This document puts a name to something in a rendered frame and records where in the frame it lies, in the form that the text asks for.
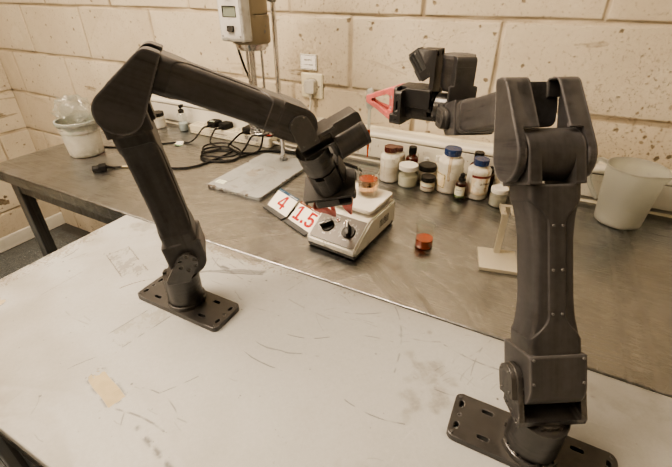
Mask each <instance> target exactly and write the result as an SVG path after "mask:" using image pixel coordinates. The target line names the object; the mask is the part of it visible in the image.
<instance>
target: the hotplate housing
mask: <svg viewBox="0 0 672 467"><path fill-rule="evenodd" d="M335 209H336V213H337V214H341V215H344V216H347V217H350V218H353V219H356V220H359V221H363V222H366V223H367V225H366V227H365V229H364V231H363V233H362V234H361V236H360V238H359V240H358V242H357V244H356V245H355V247H354V249H353V250H351V249H348V248H345V247H343V246H340V245H337V244H334V243H331V242H329V241H326V240H323V239H320V238H318V237H315V236H312V235H310V232H311V231H312V229H313V227H314V226H315V224H316V222H317V221H318V219H319V217H320V216H321V214H322V213H320V215H319V216H318V218H317V220H316V221H315V223H314V225H313V226H312V228H311V230H310V231H309V233H308V235H307V237H308V242H309V244H312V245H314V246H317V247H320V248H322V249H325V250H328V251H330V252H333V253H336V254H338V255H341V256H344V257H346V258H349V259H352V260H355V259H356V258H357V257H358V256H359V255H360V254H361V253H362V252H363V251H364V250H365V249H366V248H367V247H368V246H369V245H370V244H371V243H372V242H373V241H374V240H375V239H376V238H377V237H378V236H379V235H380V234H381V233H382V232H383V231H384V230H385V229H386V228H387V227H388V226H389V225H390V224H391V223H392V222H393V220H394V211H395V201H394V199H391V198H390V199H389V200H388V201H387V202H386V203H385V204H383V205H382V206H381V207H380V208H379V209H378V210H377V211H376V212H374V213H373V214H371V215H367V214H363V213H360V212H357V211H354V210H352V215H350V214H349V213H348V212H347V211H346V210H345V209H344V208H343V207H341V206H335Z"/></svg>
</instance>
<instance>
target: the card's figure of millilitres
mask: <svg viewBox="0 0 672 467"><path fill-rule="evenodd" d="M318 216H319V215H318V214H317V213H315V212H314V211H312V210H310V209H309V208H307V207H305V206H304V205H302V204H301V203H300V204H299V206H298V207H297V208H296V210H295V211H294V212H293V214H292V215H291V216H290V217H291V218H292V219H294V220H295V221H297V222H298V223H300V224H301V225H303V226H304V227H305V228H307V229H308V230H310V229H311V228H312V226H313V225H314V223H315V221H316V220H317V218H318Z"/></svg>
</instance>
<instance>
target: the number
mask: <svg viewBox="0 0 672 467"><path fill-rule="evenodd" d="M296 202H297V201H296V200H294V199H292V198H291V197H289V196H288V195H286V194H284V193H283V192H281V191H278V192H277V194H276V195H275V196H274V198H273V199H272V200H271V202H270V204H271V205H273V206H274V207H276V208H277V209H279V210H280V211H282V212H283V213H285V214H286V215H287V214H288V212H289V211H290V210H291V208H292V207H293V206H294V204H295V203H296Z"/></svg>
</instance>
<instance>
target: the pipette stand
mask: <svg viewBox="0 0 672 467"><path fill-rule="evenodd" d="M499 208H500V213H501V220H500V224H499V229H498V233H497V237H496V241H495V245H494V249H493V248H486V247H477V256H478V268H479V270H484V271H490V272H497V273H504V274H511V275H517V260H516V256H515V252H514V251H508V250H500V249H501V245H502V241H503V237H504V233H505V229H506V225H507V221H508V217H509V213H510V211H511V215H512V217H514V218H515V216H514V211H513V206H512V205H507V204H499Z"/></svg>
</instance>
